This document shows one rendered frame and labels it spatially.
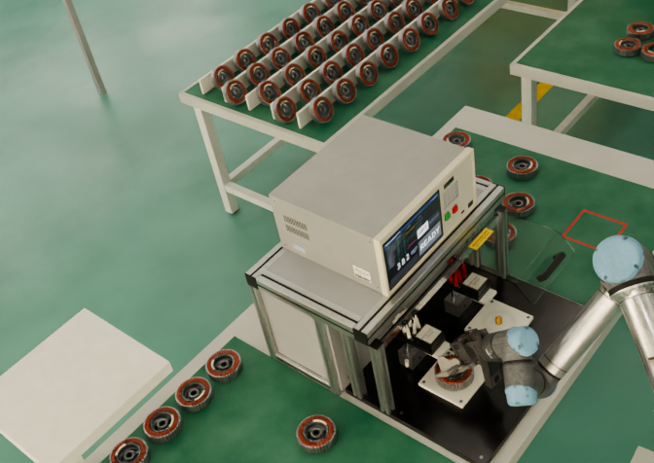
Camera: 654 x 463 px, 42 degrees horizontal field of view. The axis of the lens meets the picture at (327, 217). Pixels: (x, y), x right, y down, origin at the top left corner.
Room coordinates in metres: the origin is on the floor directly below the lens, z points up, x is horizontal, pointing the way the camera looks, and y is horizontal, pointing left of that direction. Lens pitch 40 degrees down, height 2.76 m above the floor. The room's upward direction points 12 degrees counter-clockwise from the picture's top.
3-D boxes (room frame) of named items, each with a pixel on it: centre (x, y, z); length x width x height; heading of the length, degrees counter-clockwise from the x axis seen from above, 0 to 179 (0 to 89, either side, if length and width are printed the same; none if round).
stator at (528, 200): (2.24, -0.66, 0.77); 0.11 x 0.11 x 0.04
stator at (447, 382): (1.55, -0.26, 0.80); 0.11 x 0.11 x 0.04
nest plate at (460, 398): (1.55, -0.26, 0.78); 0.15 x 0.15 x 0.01; 43
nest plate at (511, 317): (1.72, -0.44, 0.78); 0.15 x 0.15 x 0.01; 43
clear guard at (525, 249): (1.76, -0.47, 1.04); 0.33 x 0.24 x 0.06; 43
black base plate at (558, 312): (1.65, -0.34, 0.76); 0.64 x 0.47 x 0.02; 133
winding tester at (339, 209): (1.88, -0.14, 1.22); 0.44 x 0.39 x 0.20; 133
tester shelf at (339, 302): (1.87, -0.14, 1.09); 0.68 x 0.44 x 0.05; 133
